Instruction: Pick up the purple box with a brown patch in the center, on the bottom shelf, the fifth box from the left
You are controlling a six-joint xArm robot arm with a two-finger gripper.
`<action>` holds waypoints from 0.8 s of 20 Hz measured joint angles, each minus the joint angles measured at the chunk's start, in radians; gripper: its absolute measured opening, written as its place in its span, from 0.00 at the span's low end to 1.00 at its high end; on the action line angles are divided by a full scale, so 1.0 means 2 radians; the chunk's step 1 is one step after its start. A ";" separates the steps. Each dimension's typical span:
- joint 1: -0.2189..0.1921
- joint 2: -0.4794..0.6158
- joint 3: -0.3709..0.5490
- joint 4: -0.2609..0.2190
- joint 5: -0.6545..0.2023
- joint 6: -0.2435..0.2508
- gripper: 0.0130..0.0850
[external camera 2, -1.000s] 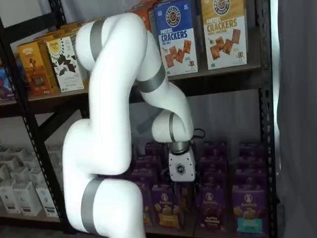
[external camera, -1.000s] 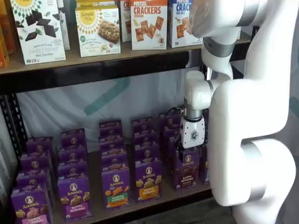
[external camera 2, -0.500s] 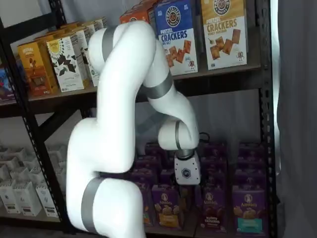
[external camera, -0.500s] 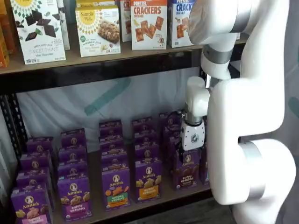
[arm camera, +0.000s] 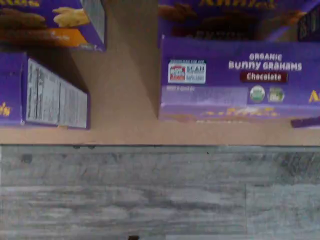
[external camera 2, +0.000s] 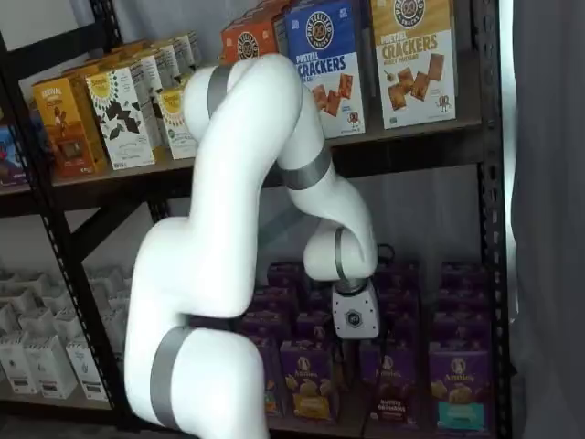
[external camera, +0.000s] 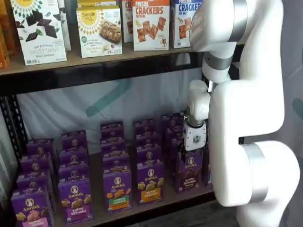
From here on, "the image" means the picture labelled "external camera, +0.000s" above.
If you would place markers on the orange pretzel crackers box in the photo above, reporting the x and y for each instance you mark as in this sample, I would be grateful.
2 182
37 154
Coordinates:
127 23
151 42

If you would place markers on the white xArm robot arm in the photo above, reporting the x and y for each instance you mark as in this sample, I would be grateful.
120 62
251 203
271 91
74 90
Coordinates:
248 106

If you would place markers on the white Sweet Thins box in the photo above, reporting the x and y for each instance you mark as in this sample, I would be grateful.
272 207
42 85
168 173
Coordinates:
66 35
40 47

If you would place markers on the black metal shelf rack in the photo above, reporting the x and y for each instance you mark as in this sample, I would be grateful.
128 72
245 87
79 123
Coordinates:
94 78

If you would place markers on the purple Annie's box green patch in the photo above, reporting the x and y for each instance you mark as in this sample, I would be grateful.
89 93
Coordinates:
117 194

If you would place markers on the white backdrop sheet teal mark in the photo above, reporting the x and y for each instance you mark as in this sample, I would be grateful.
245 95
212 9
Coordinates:
71 106

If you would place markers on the purple Annie's box yellow patch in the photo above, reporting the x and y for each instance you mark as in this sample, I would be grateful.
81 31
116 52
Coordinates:
150 186

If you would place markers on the blue pretzel crackers box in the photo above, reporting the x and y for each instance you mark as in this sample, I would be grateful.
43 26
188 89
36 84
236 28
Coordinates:
180 40

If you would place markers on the Simple Mills almond bar box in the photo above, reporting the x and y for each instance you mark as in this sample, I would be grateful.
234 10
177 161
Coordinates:
94 47
94 2

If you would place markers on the purple Annie's box pink patch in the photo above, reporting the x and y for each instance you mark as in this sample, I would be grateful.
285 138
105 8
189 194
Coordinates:
30 208

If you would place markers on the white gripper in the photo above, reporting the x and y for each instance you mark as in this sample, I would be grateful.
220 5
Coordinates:
195 139

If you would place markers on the purple Annie's bunny grahams box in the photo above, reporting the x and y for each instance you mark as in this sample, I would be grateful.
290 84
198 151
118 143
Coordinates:
75 201

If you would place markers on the plain orange snack box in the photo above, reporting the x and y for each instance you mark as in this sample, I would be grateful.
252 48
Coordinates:
7 28
3 54

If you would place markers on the purple Annie's box brown patch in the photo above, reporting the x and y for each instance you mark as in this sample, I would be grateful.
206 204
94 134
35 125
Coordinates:
189 175

